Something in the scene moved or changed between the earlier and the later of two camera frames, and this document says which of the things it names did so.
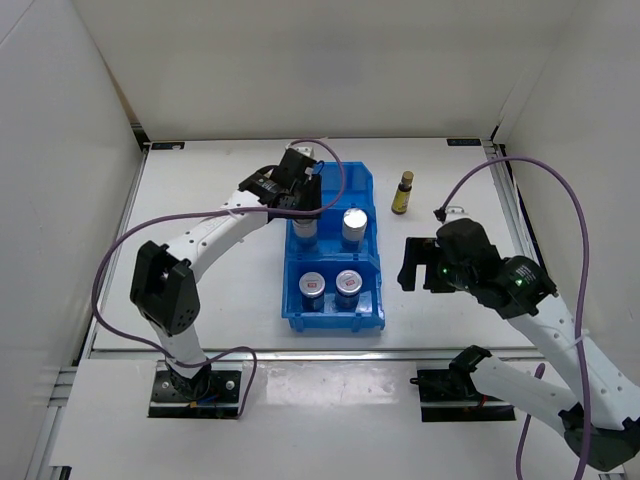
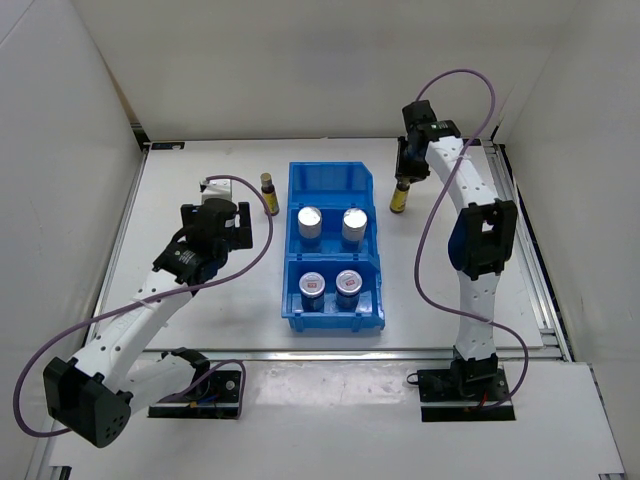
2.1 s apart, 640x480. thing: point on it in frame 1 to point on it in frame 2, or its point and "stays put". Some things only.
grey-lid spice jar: (312, 286) stays put
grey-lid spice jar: (349, 283) stays put
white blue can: (354, 229) stays put
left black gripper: (313, 193) to (244, 226)
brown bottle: (402, 193) stays put
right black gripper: (422, 251) to (402, 169)
